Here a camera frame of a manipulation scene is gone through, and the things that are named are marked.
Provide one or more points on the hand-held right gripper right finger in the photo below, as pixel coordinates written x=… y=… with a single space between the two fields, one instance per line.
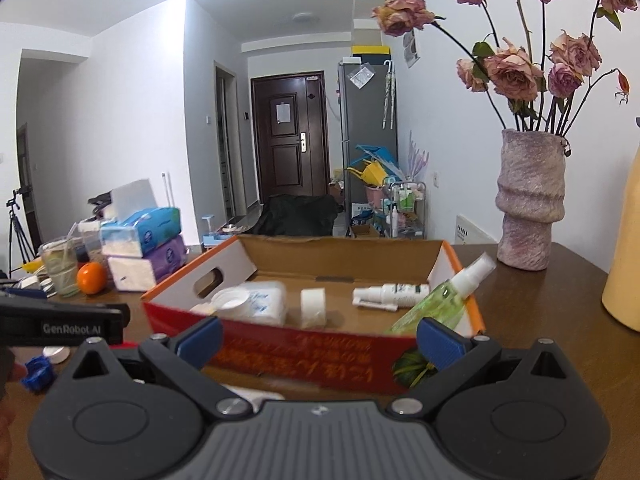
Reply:
x=440 y=342

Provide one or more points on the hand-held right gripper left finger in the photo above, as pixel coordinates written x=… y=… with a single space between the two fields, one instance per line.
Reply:
x=200 y=340

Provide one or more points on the white bottle cap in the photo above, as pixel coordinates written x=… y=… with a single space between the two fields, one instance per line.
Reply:
x=56 y=354

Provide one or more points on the green spray bottle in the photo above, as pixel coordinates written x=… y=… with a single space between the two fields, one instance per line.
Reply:
x=435 y=305

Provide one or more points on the white round jar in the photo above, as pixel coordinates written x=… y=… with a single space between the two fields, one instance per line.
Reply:
x=230 y=302

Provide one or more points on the blue bottle cap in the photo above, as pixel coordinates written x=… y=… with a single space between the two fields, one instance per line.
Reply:
x=37 y=374

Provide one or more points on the white spray bottle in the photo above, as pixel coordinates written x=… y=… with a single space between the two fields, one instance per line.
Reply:
x=390 y=294

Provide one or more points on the white cotton buds box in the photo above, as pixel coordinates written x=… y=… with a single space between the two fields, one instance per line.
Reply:
x=265 y=302

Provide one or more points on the orange red cardboard box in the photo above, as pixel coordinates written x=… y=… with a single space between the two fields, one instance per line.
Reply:
x=310 y=355

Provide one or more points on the white tape roll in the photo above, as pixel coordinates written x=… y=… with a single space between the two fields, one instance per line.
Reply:
x=312 y=307

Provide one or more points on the person's left hand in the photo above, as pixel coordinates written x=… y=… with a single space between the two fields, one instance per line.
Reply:
x=17 y=371

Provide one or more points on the clear glass cup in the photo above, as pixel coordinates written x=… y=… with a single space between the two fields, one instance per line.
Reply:
x=59 y=270

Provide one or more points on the orange fruit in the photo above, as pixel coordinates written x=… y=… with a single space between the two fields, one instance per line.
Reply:
x=92 y=278

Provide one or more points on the yellow green packet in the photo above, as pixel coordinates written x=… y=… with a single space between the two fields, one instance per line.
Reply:
x=31 y=266

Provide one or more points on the white plastic piece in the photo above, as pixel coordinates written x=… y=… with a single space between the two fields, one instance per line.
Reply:
x=250 y=392

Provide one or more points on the clear food container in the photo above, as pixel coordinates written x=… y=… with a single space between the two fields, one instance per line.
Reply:
x=92 y=250

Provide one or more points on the purple tissue pack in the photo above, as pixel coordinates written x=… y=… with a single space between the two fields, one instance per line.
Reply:
x=150 y=265

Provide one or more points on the drinking straw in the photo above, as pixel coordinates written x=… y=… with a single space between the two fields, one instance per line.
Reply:
x=71 y=231

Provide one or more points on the black tripod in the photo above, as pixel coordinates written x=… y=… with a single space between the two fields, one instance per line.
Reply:
x=20 y=230

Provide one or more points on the blue tissue pack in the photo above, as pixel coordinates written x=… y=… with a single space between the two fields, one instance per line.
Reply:
x=145 y=232

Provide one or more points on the small brown cardboard box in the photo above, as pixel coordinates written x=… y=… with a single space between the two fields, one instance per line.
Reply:
x=364 y=231

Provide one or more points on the metal rolling cart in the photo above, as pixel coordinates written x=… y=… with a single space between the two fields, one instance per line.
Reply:
x=405 y=210

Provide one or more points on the blue packets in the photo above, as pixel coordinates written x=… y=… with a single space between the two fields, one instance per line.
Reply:
x=361 y=215

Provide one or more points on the white pole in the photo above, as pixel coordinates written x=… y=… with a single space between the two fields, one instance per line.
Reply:
x=167 y=190

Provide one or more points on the pink plastic bucket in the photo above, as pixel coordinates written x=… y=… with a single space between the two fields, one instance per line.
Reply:
x=374 y=194

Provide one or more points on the pink textured vase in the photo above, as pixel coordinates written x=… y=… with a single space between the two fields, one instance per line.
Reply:
x=530 y=200

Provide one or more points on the yellow dustpan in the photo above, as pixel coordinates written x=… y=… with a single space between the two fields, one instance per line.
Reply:
x=372 y=172

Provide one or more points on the purple feather decoration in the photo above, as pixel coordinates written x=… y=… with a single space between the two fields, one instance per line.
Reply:
x=419 y=160

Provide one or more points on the yellow thermos jug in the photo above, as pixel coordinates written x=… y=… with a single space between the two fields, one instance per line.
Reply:
x=625 y=270

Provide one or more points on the dark brown door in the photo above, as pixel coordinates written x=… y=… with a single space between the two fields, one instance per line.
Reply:
x=287 y=150

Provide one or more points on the grey fridge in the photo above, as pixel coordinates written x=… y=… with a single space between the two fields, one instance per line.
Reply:
x=367 y=125

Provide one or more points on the white folded umbrella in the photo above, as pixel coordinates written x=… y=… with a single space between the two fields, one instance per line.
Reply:
x=388 y=95

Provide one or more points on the paper in clear sleeve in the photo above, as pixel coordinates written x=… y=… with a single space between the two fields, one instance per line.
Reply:
x=361 y=77

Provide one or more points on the dried pink rose bouquet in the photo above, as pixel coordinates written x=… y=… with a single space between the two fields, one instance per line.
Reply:
x=510 y=70

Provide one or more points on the yellow black box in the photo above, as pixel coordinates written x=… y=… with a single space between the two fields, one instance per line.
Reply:
x=371 y=52

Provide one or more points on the round ceiling lamp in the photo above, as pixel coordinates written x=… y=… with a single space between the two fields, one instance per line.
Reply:
x=305 y=18

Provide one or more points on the wall picture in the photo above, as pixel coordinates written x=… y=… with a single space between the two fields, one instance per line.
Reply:
x=412 y=49

